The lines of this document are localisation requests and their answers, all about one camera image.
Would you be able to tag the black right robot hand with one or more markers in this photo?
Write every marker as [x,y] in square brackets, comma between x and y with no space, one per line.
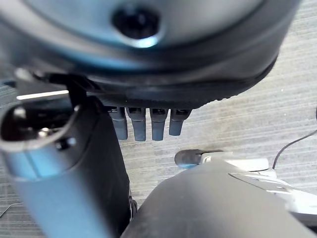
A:
[188,57]

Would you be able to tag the silver robot leg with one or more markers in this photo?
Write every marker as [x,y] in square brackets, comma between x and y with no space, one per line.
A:
[213,203]

